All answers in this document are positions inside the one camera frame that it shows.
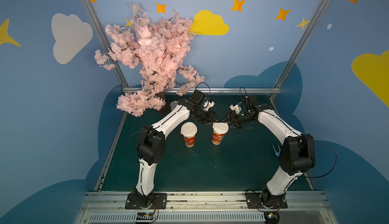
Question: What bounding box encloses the white lid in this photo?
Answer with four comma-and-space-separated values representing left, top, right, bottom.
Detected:
212, 123, 229, 134
180, 122, 198, 138

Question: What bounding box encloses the red paper cup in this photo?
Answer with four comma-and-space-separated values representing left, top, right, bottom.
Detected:
212, 132, 225, 145
180, 122, 198, 148

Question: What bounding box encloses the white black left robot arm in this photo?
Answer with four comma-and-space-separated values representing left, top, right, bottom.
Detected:
123, 89, 217, 208

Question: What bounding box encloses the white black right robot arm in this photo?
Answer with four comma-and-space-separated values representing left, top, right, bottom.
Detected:
227, 95, 318, 208

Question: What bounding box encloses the small silver tin can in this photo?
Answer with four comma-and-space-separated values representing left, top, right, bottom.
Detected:
170, 100, 179, 111

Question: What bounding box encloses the pink cherry blossom tree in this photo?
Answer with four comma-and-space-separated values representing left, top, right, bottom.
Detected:
94, 3, 204, 117

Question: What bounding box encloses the small green circuit board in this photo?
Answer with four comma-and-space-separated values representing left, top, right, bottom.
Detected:
135, 212, 156, 223

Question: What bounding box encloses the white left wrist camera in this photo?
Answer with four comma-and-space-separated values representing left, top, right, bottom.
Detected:
203, 101, 215, 112

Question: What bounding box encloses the blue garden fork wooden handle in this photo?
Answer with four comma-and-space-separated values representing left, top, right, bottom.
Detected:
271, 145, 281, 157

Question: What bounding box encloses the aluminium frame back bar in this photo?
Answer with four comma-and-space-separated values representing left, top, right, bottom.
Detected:
122, 87, 282, 94

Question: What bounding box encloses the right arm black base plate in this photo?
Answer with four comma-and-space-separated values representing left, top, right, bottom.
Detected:
244, 190, 288, 209

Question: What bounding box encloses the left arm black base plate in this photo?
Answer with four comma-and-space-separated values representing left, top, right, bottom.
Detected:
125, 192, 167, 210

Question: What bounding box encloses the aluminium front rail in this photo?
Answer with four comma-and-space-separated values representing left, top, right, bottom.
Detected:
75, 191, 337, 224

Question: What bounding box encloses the aluminium frame right post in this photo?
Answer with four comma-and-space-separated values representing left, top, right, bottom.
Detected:
269, 0, 332, 101

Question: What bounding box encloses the aluminium frame post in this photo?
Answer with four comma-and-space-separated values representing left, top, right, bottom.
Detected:
269, 0, 332, 101
81, 0, 128, 87

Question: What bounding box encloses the aluminium frame left post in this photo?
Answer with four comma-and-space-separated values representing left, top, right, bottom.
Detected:
81, 0, 128, 87

